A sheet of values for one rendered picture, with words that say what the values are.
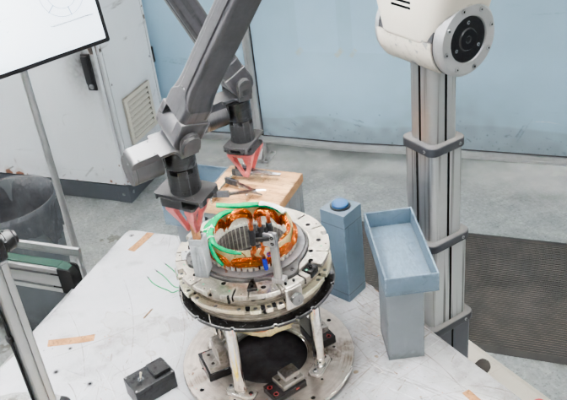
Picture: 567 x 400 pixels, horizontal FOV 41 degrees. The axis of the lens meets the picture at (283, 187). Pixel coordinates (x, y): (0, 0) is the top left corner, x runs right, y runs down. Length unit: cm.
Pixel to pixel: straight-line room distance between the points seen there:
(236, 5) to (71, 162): 304
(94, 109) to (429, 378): 254
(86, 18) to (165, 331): 103
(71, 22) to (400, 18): 116
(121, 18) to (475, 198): 194
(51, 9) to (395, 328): 138
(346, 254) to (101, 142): 230
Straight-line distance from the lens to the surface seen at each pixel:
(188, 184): 135
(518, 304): 310
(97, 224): 391
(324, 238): 156
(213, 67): 118
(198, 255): 147
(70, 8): 241
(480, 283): 319
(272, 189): 180
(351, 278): 185
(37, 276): 233
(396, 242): 166
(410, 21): 157
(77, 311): 203
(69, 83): 384
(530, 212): 367
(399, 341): 170
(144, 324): 193
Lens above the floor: 198
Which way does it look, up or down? 30 degrees down
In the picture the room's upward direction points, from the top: 7 degrees counter-clockwise
